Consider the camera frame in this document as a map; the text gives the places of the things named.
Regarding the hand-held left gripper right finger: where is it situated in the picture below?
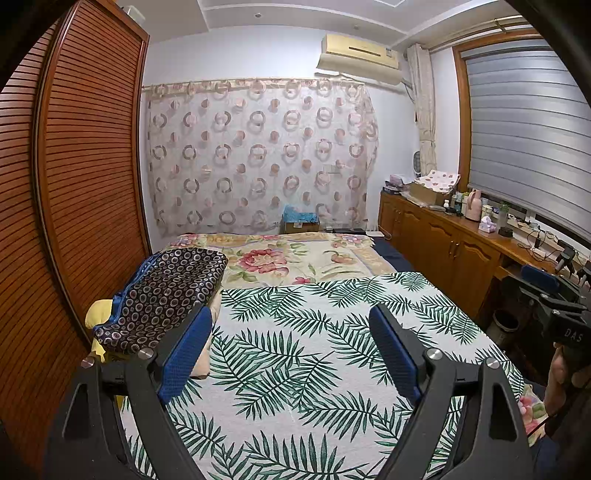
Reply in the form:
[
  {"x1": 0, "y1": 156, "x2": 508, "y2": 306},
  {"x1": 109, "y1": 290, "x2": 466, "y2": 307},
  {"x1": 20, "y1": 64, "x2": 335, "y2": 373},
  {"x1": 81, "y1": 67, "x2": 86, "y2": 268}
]
[{"x1": 368, "y1": 304, "x2": 532, "y2": 480}]

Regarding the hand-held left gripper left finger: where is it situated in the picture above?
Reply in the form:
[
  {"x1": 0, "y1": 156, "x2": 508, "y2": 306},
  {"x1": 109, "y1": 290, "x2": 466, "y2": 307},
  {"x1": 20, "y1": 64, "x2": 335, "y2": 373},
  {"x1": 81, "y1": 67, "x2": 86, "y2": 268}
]
[{"x1": 44, "y1": 305, "x2": 213, "y2": 480}]

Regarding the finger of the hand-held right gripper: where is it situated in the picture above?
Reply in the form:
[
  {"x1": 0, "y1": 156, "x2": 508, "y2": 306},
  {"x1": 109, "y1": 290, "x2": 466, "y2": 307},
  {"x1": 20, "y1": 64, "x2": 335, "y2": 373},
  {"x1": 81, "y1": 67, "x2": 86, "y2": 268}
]
[{"x1": 522, "y1": 265, "x2": 583, "y2": 310}]

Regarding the navy circle print pajama top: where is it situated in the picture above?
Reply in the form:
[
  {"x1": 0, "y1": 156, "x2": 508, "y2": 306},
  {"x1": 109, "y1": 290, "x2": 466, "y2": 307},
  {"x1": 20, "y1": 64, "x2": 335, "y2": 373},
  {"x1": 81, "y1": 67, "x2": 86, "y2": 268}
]
[{"x1": 92, "y1": 247, "x2": 229, "y2": 356}]

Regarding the person's right hand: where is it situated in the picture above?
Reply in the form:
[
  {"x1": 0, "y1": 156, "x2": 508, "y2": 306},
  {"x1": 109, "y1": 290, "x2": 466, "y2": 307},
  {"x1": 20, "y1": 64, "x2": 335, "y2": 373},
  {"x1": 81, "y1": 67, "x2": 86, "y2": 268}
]
[{"x1": 545, "y1": 344, "x2": 578, "y2": 437}]

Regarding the small black stand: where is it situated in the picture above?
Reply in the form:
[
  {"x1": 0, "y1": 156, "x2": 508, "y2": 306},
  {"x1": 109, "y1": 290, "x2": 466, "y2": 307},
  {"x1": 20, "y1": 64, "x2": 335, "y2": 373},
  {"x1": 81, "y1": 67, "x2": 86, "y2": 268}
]
[{"x1": 554, "y1": 247, "x2": 578, "y2": 273}]

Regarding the dark waste bin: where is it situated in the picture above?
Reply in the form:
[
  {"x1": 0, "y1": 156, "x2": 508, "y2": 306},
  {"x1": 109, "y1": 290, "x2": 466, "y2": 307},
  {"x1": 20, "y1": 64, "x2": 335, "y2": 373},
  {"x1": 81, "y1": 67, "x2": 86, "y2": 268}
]
[{"x1": 492, "y1": 309, "x2": 520, "y2": 344}]

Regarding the yellow cloth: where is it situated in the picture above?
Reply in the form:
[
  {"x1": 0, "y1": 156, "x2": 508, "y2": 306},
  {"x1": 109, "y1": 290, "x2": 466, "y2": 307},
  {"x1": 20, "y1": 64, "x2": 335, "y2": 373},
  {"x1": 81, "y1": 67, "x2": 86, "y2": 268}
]
[{"x1": 88, "y1": 299, "x2": 122, "y2": 365}]

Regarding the green leaf print bedsheet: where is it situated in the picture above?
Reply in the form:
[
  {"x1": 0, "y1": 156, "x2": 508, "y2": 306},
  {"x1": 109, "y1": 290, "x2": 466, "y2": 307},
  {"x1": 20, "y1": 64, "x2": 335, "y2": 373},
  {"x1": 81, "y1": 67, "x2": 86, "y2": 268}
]
[{"x1": 117, "y1": 271, "x2": 527, "y2": 480}]

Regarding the pink thermos jug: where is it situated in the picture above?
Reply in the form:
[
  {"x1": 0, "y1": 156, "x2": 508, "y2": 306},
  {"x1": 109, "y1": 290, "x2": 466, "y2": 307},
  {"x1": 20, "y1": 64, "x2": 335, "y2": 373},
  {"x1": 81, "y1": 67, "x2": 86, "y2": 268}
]
[{"x1": 464, "y1": 189, "x2": 482, "y2": 221}]

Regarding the navy bed sheet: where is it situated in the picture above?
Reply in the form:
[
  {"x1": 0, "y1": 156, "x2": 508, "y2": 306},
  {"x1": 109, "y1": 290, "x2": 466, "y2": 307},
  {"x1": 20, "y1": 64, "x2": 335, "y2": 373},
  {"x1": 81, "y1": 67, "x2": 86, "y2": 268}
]
[{"x1": 372, "y1": 240, "x2": 411, "y2": 273}]

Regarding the wooden sideboard cabinet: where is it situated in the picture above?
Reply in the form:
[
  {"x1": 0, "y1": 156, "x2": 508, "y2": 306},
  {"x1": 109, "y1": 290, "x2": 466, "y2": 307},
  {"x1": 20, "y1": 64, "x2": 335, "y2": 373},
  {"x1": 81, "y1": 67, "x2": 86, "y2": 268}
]
[{"x1": 379, "y1": 190, "x2": 591, "y2": 319}]

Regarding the person's dark clothing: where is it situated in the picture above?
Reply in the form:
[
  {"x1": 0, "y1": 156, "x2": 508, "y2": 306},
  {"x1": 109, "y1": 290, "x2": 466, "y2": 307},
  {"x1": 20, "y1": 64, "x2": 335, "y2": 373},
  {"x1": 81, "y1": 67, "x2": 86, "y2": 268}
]
[{"x1": 526, "y1": 415, "x2": 591, "y2": 480}]

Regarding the floral blanket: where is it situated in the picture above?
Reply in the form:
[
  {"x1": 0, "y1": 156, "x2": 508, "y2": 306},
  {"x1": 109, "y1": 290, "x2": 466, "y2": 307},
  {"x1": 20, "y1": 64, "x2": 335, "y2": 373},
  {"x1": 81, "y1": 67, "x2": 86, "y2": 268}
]
[{"x1": 168, "y1": 232, "x2": 398, "y2": 289}]

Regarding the white spotted cloth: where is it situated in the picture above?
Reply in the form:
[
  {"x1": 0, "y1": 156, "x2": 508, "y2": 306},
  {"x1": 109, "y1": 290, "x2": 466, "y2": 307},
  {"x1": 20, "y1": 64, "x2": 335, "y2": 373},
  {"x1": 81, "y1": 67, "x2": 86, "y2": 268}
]
[{"x1": 418, "y1": 169, "x2": 461, "y2": 192}]

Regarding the grey window blind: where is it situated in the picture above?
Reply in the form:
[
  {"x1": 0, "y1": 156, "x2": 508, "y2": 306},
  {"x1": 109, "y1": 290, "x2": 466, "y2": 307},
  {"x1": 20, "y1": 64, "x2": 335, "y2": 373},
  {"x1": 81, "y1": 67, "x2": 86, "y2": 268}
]
[{"x1": 462, "y1": 39, "x2": 591, "y2": 227}]

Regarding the blue plastic bag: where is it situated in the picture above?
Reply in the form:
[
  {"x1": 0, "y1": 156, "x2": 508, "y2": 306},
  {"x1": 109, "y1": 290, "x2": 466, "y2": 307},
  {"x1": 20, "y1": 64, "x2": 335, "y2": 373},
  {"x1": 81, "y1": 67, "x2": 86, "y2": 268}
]
[{"x1": 283, "y1": 205, "x2": 320, "y2": 223}]

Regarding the beige tied window curtain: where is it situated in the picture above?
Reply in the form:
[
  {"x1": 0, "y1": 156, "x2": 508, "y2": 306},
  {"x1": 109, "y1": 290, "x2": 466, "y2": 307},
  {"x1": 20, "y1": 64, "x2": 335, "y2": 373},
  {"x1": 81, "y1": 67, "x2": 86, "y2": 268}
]
[{"x1": 406, "y1": 44, "x2": 437, "y2": 178}]

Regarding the circle print sheer curtain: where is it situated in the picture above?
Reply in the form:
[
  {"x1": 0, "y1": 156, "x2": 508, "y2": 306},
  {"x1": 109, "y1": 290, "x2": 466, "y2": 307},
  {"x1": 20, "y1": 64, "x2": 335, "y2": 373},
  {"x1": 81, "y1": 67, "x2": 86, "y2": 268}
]
[{"x1": 143, "y1": 78, "x2": 380, "y2": 238}]

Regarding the wooden louvered wardrobe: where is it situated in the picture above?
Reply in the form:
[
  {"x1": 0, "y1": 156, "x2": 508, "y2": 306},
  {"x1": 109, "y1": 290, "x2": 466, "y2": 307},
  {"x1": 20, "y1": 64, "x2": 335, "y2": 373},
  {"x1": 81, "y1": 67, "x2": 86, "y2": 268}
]
[{"x1": 0, "y1": 0, "x2": 153, "y2": 462}]

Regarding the wooden curtain rod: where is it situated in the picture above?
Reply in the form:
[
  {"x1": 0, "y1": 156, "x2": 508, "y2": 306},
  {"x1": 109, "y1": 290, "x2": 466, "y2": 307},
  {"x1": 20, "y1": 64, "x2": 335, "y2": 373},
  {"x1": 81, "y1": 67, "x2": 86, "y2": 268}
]
[{"x1": 429, "y1": 18, "x2": 534, "y2": 49}]

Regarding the beige air conditioner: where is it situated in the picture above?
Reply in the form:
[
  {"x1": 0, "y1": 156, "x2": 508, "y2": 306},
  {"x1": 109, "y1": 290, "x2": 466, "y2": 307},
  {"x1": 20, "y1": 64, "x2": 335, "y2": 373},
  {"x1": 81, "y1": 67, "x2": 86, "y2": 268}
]
[{"x1": 316, "y1": 33, "x2": 402, "y2": 86}]

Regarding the wooden window frame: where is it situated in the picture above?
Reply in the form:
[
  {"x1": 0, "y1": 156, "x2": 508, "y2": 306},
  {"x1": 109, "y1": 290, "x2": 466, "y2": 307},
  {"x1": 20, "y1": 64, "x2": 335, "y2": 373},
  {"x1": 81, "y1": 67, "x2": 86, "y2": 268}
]
[{"x1": 452, "y1": 32, "x2": 591, "y2": 236}]

